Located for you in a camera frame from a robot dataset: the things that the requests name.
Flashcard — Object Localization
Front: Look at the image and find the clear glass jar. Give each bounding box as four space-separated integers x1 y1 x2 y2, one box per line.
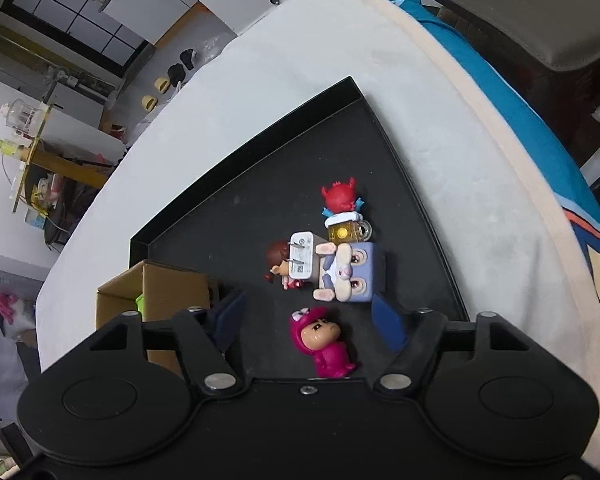
1 99 33 133

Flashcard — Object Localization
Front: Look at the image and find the dark brown furniture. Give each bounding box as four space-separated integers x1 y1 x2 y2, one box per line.
430 2 600 171

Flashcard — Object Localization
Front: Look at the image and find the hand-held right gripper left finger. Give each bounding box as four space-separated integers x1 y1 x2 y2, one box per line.
89 287 249 399

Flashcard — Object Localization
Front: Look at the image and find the brown-haired girl figurine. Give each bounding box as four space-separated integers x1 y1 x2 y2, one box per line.
265 240 303 291

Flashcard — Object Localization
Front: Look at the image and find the blue printed blanket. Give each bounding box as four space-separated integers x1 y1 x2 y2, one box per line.
337 0 600 411

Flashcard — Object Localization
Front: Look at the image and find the black tray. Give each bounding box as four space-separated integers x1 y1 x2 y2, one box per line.
130 76 471 381

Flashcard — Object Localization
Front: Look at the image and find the yellow wooden shelf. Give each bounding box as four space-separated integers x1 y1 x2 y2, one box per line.
10 104 112 213

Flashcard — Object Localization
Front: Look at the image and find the black framed window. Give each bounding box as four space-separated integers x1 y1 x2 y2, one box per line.
0 0 153 75

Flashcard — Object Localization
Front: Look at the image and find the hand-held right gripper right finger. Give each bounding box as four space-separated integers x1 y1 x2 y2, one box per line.
371 294 532 394

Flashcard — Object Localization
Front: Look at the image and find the cardboard box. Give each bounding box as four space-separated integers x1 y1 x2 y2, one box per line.
96 259 220 378

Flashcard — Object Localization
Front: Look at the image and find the grey leather cushion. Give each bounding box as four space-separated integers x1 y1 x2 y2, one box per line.
387 0 600 72

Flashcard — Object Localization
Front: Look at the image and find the white cabinet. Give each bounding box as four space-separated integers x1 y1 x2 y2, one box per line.
102 0 201 46

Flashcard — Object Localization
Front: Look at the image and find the purple cube rabbit toy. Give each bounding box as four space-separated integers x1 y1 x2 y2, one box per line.
312 241 387 303

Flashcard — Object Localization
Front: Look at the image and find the pink hooded figurine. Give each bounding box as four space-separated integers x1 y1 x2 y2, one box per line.
289 306 356 380

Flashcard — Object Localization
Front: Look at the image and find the white charger plug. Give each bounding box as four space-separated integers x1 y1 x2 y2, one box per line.
286 231 324 283

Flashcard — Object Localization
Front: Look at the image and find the white fleece blanket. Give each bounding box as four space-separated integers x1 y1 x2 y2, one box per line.
35 0 600 480

